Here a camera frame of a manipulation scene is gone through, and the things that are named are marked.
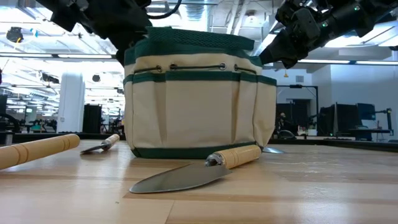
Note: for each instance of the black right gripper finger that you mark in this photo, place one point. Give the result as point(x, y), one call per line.
point(283, 49)

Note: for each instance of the black monitor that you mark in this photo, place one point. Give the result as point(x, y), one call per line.
point(340, 119)

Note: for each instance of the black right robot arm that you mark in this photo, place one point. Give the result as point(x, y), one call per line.
point(342, 15)

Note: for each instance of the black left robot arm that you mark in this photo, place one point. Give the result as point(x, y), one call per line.
point(62, 12)

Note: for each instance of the white pillar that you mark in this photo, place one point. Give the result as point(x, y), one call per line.
point(71, 102)

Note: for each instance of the beige and green gardening bag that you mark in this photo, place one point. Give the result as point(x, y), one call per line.
point(199, 115)

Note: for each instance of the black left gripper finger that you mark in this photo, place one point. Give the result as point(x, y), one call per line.
point(121, 46)

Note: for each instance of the blue monitor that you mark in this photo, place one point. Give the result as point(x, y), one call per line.
point(366, 112)

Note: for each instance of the black cabinet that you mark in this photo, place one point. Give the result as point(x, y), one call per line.
point(92, 119)

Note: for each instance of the black monitor stand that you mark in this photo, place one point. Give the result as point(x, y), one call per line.
point(388, 119)

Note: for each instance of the person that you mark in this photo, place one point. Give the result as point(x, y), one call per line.
point(282, 122)

